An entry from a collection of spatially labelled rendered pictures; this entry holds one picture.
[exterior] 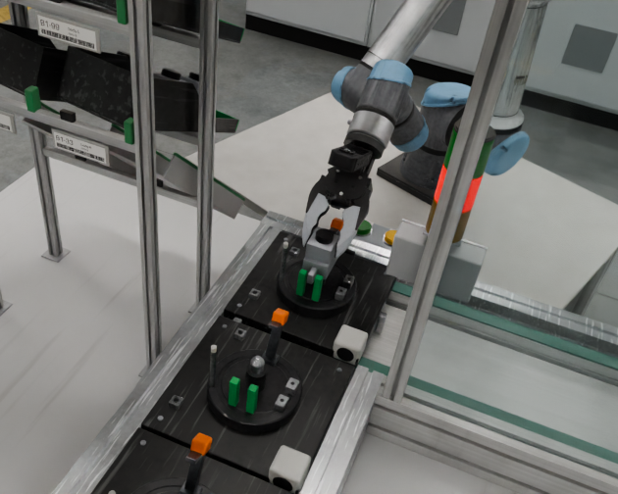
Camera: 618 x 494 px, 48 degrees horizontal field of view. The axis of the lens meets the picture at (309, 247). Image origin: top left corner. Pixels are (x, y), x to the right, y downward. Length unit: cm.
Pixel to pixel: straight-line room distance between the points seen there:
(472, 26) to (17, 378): 337
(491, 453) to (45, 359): 74
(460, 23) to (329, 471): 338
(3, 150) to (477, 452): 271
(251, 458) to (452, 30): 342
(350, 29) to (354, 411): 344
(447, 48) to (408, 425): 328
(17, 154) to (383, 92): 238
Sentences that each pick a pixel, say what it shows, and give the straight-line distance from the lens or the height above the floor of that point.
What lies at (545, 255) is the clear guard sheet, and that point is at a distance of 89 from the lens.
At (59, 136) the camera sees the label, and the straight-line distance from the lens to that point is 100.
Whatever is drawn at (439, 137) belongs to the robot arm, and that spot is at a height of 102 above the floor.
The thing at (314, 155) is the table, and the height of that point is 86.
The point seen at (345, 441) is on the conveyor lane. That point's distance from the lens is 105.
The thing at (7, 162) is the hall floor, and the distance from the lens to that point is 334.
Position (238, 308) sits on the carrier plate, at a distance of 118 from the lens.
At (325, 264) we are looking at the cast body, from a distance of 115.
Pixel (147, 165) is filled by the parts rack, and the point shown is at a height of 129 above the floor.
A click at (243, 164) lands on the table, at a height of 86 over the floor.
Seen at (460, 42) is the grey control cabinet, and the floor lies 28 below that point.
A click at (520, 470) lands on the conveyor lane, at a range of 115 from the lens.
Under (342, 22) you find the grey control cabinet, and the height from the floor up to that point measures 22.
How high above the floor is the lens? 181
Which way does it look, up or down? 40 degrees down
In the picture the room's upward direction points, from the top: 8 degrees clockwise
